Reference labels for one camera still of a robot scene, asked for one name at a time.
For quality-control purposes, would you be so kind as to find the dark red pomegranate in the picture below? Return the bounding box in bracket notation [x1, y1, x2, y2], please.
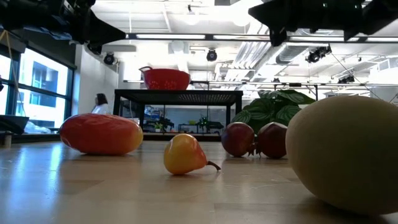
[221, 121, 257, 158]
[256, 121, 289, 160]

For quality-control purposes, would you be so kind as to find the black perforated metal shelf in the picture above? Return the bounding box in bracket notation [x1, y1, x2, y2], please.
[113, 89, 244, 138]

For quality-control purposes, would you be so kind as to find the yellow orange pear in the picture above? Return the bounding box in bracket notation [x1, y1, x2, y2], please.
[163, 133, 222, 176]

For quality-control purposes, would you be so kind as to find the red colander bowl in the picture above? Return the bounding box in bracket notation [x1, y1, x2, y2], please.
[138, 65, 192, 91]

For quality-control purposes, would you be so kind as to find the red orange mango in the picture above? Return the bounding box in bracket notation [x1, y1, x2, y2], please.
[59, 113, 144, 156]

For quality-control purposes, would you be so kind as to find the grey laptop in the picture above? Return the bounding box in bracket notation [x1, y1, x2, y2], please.
[0, 114, 30, 136]

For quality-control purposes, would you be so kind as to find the large green oval fruit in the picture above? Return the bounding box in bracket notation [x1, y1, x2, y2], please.
[285, 95, 398, 217]

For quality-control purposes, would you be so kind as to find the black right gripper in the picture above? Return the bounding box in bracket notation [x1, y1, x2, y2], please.
[248, 0, 398, 48]

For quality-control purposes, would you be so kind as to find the green leafy potted plant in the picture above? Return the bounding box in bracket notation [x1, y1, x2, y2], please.
[231, 89, 317, 135]

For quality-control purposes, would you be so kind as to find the dark framed window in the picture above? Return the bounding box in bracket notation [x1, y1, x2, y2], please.
[0, 46, 77, 139]

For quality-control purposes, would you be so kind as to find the black background rig frame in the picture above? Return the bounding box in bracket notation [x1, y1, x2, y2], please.
[123, 79, 320, 102]

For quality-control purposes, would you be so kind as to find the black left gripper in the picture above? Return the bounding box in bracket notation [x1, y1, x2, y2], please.
[0, 0, 127, 56]

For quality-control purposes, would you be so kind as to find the person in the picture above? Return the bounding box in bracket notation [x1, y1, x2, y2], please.
[91, 93, 110, 115]

